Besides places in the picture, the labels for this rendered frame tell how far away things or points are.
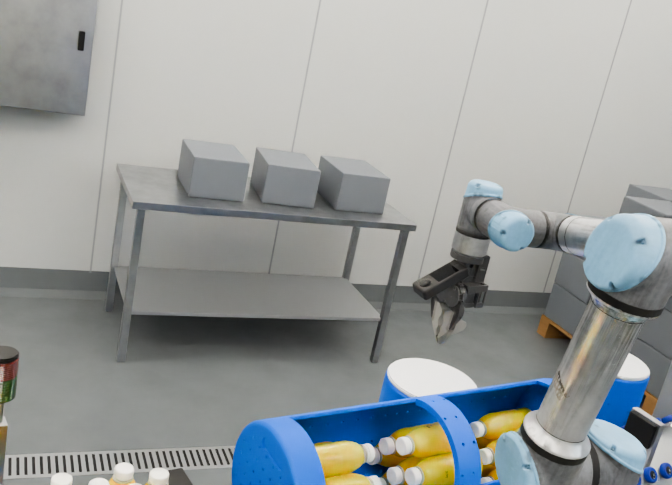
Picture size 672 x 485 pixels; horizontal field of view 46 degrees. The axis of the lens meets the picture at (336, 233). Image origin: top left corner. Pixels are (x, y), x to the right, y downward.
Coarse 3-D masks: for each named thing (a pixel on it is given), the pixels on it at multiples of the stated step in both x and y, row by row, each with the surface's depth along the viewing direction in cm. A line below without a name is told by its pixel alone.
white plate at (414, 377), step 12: (408, 360) 244; (420, 360) 246; (432, 360) 247; (396, 372) 234; (408, 372) 236; (420, 372) 238; (432, 372) 239; (444, 372) 241; (456, 372) 243; (396, 384) 227; (408, 384) 228; (420, 384) 230; (432, 384) 232; (444, 384) 233; (456, 384) 235; (468, 384) 236
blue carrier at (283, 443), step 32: (512, 384) 199; (544, 384) 202; (288, 416) 163; (320, 416) 174; (352, 416) 182; (384, 416) 189; (416, 416) 196; (448, 416) 175; (480, 416) 210; (256, 448) 160; (288, 448) 151; (256, 480) 160; (288, 480) 149; (320, 480) 150; (480, 480) 173
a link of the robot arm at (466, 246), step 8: (456, 232) 163; (456, 240) 163; (464, 240) 161; (472, 240) 160; (480, 240) 160; (488, 240) 162; (456, 248) 162; (464, 248) 161; (472, 248) 161; (480, 248) 161; (472, 256) 161; (480, 256) 162
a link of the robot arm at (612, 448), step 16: (592, 432) 135; (608, 432) 137; (624, 432) 140; (592, 448) 134; (608, 448) 133; (624, 448) 133; (640, 448) 136; (608, 464) 133; (624, 464) 132; (640, 464) 134; (592, 480) 132; (608, 480) 133; (624, 480) 134
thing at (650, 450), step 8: (632, 408) 233; (632, 416) 231; (640, 416) 230; (648, 416) 230; (632, 424) 231; (640, 424) 229; (648, 424) 227; (656, 424) 227; (664, 424) 227; (632, 432) 231; (640, 432) 229; (648, 432) 227; (656, 432) 227; (640, 440) 229; (648, 440) 227; (656, 440) 227; (648, 448) 228; (648, 456) 229; (648, 464) 230
